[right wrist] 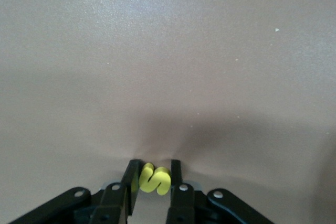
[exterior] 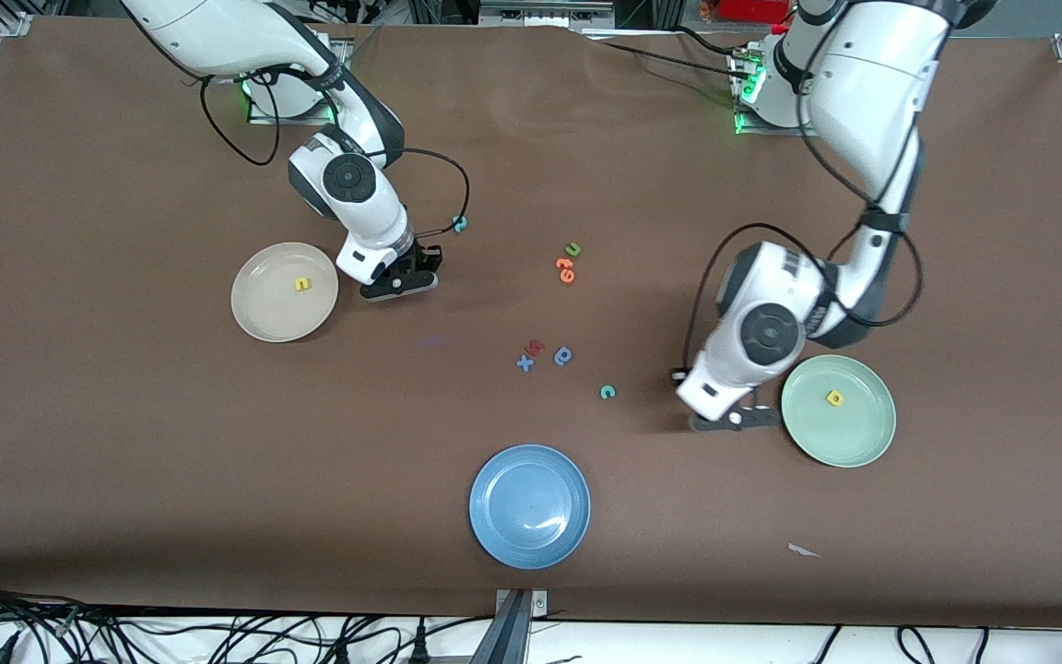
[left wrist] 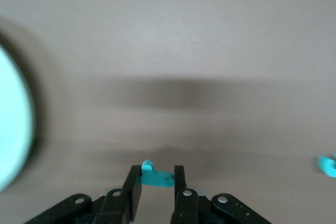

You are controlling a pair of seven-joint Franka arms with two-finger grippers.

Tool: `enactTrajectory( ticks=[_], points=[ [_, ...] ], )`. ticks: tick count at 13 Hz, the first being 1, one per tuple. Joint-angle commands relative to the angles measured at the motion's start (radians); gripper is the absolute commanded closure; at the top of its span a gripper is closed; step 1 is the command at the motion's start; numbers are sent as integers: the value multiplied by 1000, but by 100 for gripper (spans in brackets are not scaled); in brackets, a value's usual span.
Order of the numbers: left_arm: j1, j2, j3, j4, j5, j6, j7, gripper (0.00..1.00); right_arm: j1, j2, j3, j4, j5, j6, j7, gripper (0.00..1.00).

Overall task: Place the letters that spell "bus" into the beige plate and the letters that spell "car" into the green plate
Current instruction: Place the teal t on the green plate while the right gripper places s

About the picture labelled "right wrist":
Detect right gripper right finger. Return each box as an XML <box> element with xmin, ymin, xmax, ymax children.
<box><xmin>165</xmin><ymin>159</ymin><xmax>274</xmax><ymax>224</ymax></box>

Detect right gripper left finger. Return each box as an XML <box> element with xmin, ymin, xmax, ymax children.
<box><xmin>7</xmin><ymin>158</ymin><xmax>144</xmax><ymax>224</ymax></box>

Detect yellow foam letter s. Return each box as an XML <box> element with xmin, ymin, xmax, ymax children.
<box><xmin>131</xmin><ymin>162</ymin><xmax>172</xmax><ymax>196</ymax></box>

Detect brown table cover sheet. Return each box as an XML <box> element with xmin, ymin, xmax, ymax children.
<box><xmin>0</xmin><ymin>0</ymin><xmax>336</xmax><ymax>224</ymax></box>

